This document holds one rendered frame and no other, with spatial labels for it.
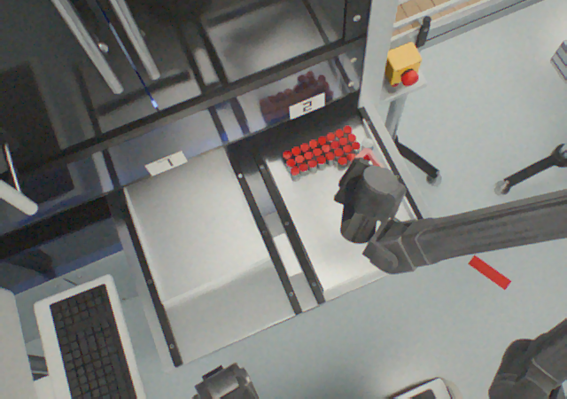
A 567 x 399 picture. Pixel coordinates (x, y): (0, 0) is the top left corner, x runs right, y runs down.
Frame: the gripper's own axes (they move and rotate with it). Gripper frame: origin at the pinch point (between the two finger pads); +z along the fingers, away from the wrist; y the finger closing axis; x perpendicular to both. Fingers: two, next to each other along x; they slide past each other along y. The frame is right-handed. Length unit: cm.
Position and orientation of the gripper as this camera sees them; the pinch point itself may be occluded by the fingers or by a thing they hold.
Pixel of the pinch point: (365, 156)
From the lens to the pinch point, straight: 110.2
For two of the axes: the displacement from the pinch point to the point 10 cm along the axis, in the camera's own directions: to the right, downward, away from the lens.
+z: 1.6, -6.5, 7.4
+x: -9.1, -3.8, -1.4
